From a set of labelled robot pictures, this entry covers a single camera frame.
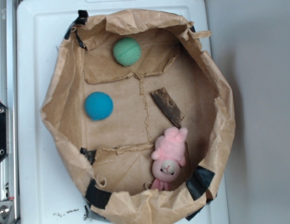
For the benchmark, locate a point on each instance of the green textured ball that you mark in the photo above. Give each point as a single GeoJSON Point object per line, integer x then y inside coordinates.
{"type": "Point", "coordinates": [127, 51]}

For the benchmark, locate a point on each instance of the blue foam ball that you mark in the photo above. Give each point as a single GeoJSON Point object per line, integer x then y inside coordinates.
{"type": "Point", "coordinates": [98, 106]}

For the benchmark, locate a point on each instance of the dark wood bark piece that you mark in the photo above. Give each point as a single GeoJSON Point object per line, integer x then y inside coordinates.
{"type": "Point", "coordinates": [168, 106]}

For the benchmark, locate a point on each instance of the pink plush sheep toy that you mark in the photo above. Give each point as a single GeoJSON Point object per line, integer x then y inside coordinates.
{"type": "Point", "coordinates": [168, 157]}

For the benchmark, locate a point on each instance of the brown paper bag bin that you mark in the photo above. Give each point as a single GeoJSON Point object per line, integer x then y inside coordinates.
{"type": "Point", "coordinates": [109, 160]}

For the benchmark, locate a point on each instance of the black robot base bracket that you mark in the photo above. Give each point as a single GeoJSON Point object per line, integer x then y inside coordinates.
{"type": "Point", "coordinates": [3, 132]}

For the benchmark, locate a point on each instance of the aluminium frame rail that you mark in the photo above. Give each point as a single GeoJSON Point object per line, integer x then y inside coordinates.
{"type": "Point", "coordinates": [9, 170]}

